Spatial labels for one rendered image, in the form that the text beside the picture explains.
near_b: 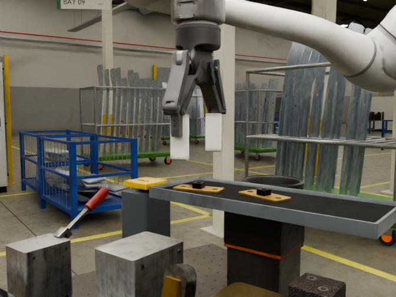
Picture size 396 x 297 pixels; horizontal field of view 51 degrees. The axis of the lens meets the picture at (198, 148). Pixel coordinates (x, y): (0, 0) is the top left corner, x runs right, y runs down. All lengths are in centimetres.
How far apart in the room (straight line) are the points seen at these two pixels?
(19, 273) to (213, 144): 40
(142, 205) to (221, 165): 349
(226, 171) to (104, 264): 374
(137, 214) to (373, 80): 62
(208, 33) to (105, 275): 39
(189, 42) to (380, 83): 55
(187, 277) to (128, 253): 9
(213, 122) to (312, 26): 30
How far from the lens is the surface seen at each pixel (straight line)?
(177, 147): 64
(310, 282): 51
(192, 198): 65
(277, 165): 531
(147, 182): 78
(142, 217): 78
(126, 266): 55
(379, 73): 104
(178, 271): 52
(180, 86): 62
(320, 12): 824
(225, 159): 426
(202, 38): 67
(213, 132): 76
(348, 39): 96
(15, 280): 81
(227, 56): 426
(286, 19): 90
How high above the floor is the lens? 130
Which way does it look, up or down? 5 degrees down
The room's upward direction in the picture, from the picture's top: straight up
